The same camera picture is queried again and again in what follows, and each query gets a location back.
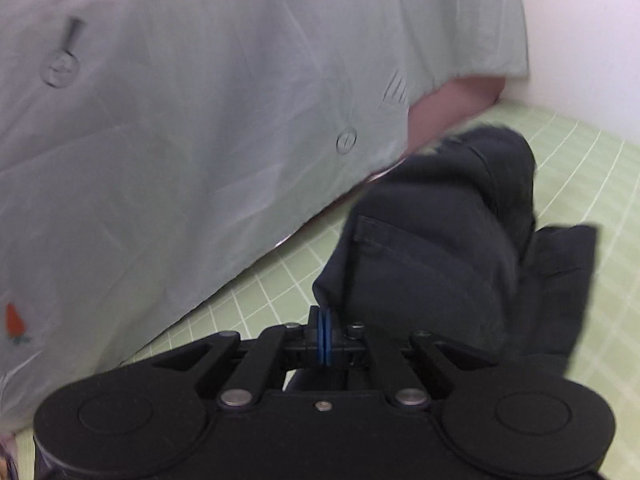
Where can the white foam board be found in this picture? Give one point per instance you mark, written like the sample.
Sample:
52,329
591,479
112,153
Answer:
583,62

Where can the green grid cutting mat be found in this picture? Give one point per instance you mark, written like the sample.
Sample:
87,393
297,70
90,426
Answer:
584,175

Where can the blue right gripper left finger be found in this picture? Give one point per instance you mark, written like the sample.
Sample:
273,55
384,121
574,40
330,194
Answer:
268,359

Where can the grey carrot print cloth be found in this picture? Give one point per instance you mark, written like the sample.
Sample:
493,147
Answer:
151,150

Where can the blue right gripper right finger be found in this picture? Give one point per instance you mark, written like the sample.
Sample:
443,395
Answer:
383,364

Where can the black trousers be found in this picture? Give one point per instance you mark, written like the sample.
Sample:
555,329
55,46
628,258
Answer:
449,243

